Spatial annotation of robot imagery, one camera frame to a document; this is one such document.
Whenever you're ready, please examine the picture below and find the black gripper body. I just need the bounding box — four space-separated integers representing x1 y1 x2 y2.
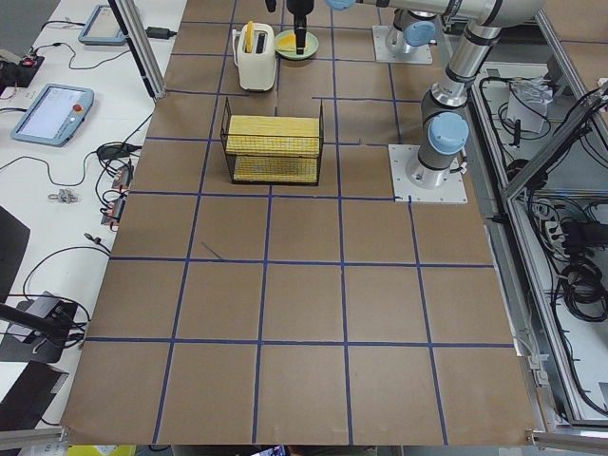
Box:
286 0 314 16

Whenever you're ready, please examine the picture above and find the aluminium frame post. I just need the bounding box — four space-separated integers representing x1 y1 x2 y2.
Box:
108 0 166 100

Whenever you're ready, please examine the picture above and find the far blue teach pendant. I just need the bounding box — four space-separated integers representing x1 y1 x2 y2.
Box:
78 4 126 46

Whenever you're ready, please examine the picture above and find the aluminium side frame rail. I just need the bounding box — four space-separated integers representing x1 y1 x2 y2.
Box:
471 1 607 436

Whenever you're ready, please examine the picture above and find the black wire basket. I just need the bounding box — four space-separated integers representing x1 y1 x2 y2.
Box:
220 102 324 186

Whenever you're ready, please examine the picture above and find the crumpled white paper bag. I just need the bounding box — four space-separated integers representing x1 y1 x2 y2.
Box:
506 77 553 134

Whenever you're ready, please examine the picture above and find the white two-slot toaster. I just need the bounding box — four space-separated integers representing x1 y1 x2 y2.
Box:
232 21 276 92

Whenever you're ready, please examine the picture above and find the black power adapter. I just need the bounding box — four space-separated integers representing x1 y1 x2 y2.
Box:
145 27 176 40

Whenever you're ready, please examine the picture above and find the small metal clamp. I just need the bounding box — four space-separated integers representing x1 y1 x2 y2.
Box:
47 188 79 204

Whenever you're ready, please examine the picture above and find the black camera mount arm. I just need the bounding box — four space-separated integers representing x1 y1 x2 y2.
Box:
1 292 77 339

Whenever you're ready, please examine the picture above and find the brown paper table cover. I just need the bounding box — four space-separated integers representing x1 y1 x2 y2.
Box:
62 1 535 446

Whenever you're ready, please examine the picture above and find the light green plate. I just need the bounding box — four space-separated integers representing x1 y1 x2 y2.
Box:
275 30 319 61

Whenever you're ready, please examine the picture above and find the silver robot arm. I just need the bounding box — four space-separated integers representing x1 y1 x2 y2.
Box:
275 1 437 65
407 1 544 190

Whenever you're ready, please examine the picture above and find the bread slice on plate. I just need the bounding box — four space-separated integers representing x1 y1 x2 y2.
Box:
275 31 296 52

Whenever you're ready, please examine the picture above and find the upper wooden shelf board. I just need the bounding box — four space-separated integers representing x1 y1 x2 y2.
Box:
221 115 323 157

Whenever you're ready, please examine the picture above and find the lower wooden shelf board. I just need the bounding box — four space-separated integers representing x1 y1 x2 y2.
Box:
234 156 317 183

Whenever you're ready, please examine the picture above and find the black cable bundle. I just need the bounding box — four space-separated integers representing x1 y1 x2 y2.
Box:
531 189 608 324

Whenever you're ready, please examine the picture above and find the near blue teach pendant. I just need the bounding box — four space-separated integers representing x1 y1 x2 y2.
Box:
10 84 95 147

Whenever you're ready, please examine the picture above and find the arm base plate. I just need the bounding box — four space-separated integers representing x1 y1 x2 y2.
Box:
372 22 436 65
389 144 467 204

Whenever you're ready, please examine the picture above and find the wooden shelf board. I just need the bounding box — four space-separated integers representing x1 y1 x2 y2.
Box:
221 115 323 157
234 156 317 183

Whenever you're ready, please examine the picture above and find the bread slice in toaster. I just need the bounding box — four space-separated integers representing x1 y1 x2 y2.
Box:
243 21 255 53

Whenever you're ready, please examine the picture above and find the blue teach pendant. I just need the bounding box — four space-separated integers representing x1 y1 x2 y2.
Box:
78 4 126 46
10 84 95 147

